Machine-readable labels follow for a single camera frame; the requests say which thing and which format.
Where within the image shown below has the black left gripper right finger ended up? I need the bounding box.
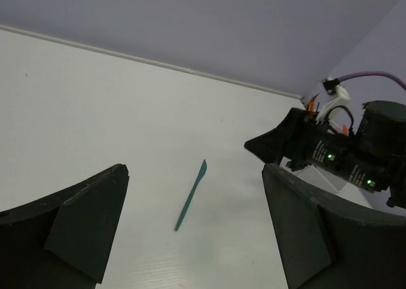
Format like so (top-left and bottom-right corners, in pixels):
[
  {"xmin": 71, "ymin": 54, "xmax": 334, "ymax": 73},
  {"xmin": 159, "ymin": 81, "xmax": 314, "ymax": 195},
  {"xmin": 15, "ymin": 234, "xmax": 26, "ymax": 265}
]
[{"xmin": 262, "ymin": 164, "xmax": 405, "ymax": 288}]

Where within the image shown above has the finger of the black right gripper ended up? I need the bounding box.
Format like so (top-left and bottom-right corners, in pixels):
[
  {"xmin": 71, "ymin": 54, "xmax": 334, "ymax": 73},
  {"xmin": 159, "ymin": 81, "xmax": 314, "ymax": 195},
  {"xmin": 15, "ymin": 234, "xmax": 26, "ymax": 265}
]
[{"xmin": 244, "ymin": 110, "xmax": 298, "ymax": 164}]

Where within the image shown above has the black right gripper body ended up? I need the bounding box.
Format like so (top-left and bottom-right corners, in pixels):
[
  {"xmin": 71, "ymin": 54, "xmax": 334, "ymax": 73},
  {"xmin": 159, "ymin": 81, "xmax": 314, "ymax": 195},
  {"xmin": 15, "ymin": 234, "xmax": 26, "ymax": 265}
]
[{"xmin": 285, "ymin": 108, "xmax": 349, "ymax": 175}]

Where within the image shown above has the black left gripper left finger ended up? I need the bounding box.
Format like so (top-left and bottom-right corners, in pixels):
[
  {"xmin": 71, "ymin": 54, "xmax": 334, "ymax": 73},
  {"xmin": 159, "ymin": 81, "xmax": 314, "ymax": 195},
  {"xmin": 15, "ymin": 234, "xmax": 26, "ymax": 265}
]
[{"xmin": 1, "ymin": 164, "xmax": 129, "ymax": 288}]

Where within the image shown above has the orange yellow chopstick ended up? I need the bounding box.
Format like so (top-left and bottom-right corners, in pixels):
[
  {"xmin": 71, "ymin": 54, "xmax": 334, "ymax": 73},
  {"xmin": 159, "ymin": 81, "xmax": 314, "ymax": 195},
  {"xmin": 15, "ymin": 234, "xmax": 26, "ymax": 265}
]
[{"xmin": 306, "ymin": 93, "xmax": 318, "ymax": 117}]

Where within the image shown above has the teal plastic knife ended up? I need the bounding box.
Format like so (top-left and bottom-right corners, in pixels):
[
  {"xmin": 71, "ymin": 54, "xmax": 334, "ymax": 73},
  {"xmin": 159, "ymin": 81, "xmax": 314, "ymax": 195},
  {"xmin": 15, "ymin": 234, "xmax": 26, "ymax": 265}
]
[{"xmin": 174, "ymin": 160, "xmax": 207, "ymax": 231}]

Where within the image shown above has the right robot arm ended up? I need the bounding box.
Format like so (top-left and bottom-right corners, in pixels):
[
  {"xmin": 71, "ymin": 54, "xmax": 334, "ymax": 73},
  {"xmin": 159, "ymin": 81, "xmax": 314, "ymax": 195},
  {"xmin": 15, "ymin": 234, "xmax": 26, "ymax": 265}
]
[{"xmin": 244, "ymin": 101, "xmax": 405, "ymax": 208}]

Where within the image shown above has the white divided utensil container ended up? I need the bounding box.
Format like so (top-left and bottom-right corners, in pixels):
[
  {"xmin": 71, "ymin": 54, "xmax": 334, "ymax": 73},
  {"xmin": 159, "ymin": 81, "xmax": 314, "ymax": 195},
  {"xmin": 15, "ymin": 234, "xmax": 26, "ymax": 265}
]
[{"xmin": 285, "ymin": 165, "xmax": 370, "ymax": 207}]

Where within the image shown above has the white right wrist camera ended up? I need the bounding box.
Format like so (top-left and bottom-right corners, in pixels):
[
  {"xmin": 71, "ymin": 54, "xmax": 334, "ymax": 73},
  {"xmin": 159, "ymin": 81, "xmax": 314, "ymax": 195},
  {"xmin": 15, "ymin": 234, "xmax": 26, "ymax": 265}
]
[{"xmin": 316, "ymin": 77, "xmax": 351, "ymax": 122}]

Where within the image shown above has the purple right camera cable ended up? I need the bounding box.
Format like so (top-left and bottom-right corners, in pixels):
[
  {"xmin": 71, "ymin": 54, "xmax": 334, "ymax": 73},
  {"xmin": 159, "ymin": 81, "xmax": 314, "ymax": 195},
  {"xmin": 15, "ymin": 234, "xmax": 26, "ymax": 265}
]
[{"xmin": 337, "ymin": 70, "xmax": 406, "ymax": 92}]

